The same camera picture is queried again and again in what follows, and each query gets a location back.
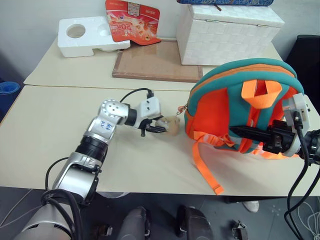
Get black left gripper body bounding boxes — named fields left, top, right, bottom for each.
left=138, top=116, right=158, bottom=138

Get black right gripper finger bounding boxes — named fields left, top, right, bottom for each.
left=228, top=125, right=271, bottom=138
left=237, top=134, right=270, bottom=150

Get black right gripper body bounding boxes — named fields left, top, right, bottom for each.
left=262, top=119, right=298, bottom=155

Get small beige plush toy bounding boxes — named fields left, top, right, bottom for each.
left=155, top=115, right=182, bottom=137

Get orange and teal backpack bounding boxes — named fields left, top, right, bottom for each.
left=177, top=58, right=305, bottom=196

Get white woven lidded box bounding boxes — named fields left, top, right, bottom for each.
left=175, top=3, right=286, bottom=67

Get brown framed board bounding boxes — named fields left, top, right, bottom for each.
left=111, top=38, right=204, bottom=84

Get white shoe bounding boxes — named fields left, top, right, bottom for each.
left=243, top=199, right=260, bottom=214

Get black chair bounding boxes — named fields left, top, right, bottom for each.
left=284, top=34, right=320, bottom=102

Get small dark metal foot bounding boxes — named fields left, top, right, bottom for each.
left=230, top=219, right=249, bottom=240

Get dark rounded grey shape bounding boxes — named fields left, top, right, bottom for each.
left=116, top=205, right=152, bottom=240

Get orange red snack bag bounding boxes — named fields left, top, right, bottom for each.
left=104, top=0, right=162, bottom=47

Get dark rounded black shape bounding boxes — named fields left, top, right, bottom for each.
left=175, top=204, right=219, bottom=240

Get white styrofoam block with holes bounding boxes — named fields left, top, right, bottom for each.
left=57, top=16, right=132, bottom=59

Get blue patterned pouch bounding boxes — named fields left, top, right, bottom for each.
left=175, top=0, right=275, bottom=13

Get blue rolled mat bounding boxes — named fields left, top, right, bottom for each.
left=0, top=82, right=21, bottom=95

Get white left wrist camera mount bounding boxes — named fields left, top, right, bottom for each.
left=136, top=96, right=163, bottom=125

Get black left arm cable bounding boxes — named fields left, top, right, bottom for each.
left=41, top=87, right=155, bottom=240

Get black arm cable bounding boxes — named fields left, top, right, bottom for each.
left=41, top=87, right=155, bottom=240
left=284, top=109, right=320, bottom=240

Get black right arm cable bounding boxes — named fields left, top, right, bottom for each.
left=284, top=109, right=320, bottom=240

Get white floor cables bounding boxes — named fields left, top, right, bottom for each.
left=296, top=199, right=320, bottom=240

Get grey floor cables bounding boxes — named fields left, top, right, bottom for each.
left=0, top=189, right=39, bottom=227

